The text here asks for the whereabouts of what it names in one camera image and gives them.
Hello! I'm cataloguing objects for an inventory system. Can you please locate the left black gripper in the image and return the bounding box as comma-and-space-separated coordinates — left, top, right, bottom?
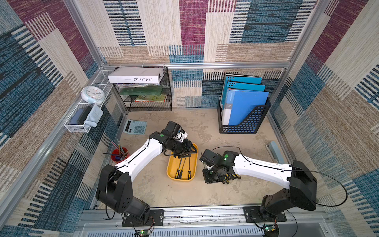
169, 138, 198, 159

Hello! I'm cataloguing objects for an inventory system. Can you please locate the yellow storage tray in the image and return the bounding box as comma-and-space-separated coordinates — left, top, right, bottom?
166, 143, 199, 182

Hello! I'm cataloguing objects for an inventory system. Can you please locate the file tool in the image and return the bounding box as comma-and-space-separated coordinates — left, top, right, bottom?
188, 157, 191, 180
178, 158, 187, 179
175, 158, 182, 179

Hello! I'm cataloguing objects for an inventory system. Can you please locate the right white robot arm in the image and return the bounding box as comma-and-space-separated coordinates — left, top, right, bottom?
200, 149, 317, 221

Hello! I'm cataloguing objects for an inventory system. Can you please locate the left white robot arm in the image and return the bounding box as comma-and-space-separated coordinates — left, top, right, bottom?
95, 121, 198, 224

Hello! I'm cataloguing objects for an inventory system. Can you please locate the pile of file tools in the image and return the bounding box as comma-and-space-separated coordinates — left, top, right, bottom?
219, 174, 241, 184

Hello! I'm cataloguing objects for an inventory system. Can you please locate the black perforated file holder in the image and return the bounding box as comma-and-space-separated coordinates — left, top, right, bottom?
217, 98, 271, 134

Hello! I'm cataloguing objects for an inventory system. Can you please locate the white folio box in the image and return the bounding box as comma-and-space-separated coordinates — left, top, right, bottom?
108, 67, 164, 84

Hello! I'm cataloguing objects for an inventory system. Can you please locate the teal calculator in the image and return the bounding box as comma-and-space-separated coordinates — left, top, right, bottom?
123, 119, 148, 135

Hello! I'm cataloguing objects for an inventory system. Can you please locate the red pen cup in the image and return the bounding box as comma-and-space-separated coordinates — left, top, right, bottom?
103, 141, 130, 163

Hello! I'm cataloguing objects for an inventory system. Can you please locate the green book on shelf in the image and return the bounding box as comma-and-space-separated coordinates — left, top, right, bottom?
119, 86, 163, 96

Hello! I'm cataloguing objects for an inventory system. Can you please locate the blue front folder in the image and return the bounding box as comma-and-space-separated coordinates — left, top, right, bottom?
222, 89, 269, 125

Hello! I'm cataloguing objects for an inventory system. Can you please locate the teal middle folder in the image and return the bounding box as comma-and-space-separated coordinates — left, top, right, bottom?
220, 81, 266, 108

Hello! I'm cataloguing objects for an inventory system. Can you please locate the teal folder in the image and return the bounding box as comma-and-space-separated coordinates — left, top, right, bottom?
220, 81, 266, 108
220, 73, 263, 104

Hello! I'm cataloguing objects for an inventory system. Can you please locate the light blue cloth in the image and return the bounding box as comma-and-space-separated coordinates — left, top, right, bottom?
83, 105, 104, 129

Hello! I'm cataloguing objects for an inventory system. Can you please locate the teal rear folder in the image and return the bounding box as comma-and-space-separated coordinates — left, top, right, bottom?
220, 73, 263, 104

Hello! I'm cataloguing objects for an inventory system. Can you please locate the white round clock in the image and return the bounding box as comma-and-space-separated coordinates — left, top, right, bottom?
81, 86, 105, 105

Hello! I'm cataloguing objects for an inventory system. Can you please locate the dark phone in basket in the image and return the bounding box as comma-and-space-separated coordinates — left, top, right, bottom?
70, 106, 92, 125

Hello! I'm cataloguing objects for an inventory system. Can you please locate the black wire shelf rack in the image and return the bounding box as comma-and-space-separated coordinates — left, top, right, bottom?
113, 67, 172, 112

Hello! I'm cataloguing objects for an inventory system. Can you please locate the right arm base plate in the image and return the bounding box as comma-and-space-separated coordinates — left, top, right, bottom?
242, 206, 287, 223

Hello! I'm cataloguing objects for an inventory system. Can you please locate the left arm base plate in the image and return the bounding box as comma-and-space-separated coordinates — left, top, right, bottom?
121, 209, 164, 227

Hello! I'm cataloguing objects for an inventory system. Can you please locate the white wire wall basket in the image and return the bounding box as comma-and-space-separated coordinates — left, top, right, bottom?
64, 70, 113, 133

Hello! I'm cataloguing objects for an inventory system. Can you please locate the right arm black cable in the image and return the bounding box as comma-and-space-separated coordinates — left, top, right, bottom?
211, 146, 348, 207

